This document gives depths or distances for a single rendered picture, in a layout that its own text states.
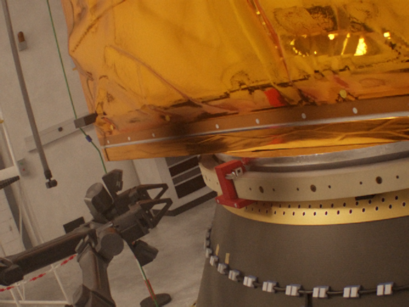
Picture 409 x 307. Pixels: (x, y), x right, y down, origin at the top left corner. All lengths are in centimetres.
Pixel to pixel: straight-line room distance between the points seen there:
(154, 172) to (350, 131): 767
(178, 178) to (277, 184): 761
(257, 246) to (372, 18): 63
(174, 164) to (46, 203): 193
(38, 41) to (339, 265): 811
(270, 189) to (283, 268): 17
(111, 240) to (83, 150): 768
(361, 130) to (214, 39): 40
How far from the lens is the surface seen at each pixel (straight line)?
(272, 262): 135
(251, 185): 133
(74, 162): 907
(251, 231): 144
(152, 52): 157
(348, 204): 120
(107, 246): 148
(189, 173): 894
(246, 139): 145
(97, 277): 135
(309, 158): 123
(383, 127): 113
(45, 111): 895
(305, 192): 121
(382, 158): 115
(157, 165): 870
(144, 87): 165
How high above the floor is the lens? 199
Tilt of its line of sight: 9 degrees down
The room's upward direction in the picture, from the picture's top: 18 degrees counter-clockwise
